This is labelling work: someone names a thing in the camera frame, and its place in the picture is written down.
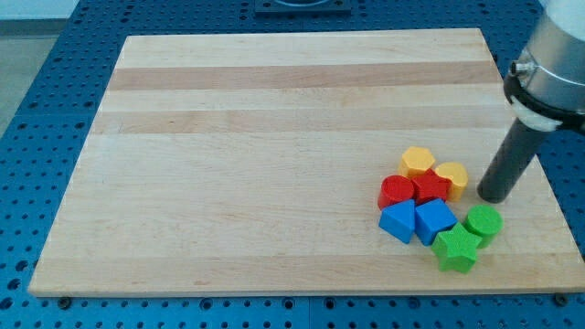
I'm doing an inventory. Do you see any yellow hexagon block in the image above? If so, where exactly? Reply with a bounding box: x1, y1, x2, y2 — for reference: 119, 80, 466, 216
398, 146, 436, 178

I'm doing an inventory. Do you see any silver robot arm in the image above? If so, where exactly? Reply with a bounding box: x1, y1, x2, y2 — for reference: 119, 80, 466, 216
504, 0, 584, 133

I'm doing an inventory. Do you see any red star block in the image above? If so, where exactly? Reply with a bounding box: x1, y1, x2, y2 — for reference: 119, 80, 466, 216
411, 169, 452, 206

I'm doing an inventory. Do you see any green star block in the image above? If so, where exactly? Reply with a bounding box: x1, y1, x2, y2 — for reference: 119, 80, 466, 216
431, 223, 482, 273

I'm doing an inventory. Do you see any wooden board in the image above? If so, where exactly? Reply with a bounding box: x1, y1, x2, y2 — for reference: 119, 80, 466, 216
28, 28, 584, 298

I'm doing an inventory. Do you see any red cylinder block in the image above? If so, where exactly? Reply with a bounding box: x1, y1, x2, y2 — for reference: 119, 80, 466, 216
378, 175, 415, 209

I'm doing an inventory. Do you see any blue triangle block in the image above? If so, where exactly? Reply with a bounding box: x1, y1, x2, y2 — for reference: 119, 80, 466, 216
378, 199, 415, 244

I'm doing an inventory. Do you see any blue cube block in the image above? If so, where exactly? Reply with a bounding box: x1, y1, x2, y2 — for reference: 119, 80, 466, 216
415, 198, 458, 246

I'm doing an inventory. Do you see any yellow heart block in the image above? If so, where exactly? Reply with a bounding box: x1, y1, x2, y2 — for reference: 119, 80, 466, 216
435, 162, 469, 202

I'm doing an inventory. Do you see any green cylinder block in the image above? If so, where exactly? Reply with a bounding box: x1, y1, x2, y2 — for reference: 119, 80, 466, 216
463, 205, 504, 249

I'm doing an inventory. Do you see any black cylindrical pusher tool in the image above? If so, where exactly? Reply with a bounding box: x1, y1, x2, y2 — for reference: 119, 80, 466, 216
477, 119, 549, 204

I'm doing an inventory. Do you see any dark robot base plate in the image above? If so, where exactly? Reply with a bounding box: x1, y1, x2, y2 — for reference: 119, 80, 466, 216
254, 0, 352, 16

